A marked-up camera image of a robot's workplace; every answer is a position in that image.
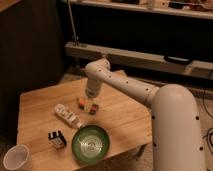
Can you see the white plastic cup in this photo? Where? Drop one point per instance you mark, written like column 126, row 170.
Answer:
column 18, row 158

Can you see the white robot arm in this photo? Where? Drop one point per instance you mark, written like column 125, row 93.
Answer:
column 176, row 127

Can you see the green bowl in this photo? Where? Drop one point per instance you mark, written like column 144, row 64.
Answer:
column 90, row 144

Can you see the upper wooden shelf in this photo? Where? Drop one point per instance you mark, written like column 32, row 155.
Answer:
column 187, row 8

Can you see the black handle on beam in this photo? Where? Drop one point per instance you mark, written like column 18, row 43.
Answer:
column 178, row 60

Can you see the wooden shelf beam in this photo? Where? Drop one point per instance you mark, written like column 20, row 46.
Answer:
column 140, row 60

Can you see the metal pole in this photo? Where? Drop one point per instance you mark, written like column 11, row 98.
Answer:
column 75, row 37

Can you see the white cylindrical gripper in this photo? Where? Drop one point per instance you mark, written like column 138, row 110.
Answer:
column 93, row 88

